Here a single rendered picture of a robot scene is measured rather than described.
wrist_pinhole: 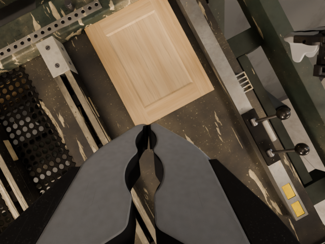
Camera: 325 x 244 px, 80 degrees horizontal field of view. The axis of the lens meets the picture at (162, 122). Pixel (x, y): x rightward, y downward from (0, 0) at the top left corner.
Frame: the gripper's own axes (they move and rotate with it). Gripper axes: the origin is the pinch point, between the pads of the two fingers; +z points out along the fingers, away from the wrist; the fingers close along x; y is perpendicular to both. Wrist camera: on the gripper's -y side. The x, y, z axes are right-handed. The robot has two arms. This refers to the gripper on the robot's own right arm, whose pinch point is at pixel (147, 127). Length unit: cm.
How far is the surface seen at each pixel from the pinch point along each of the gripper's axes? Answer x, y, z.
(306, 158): 238, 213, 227
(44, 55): -36, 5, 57
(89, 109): -22, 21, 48
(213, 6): 30, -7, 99
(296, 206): 47, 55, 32
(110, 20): -15, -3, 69
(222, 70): 24, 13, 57
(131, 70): -8, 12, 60
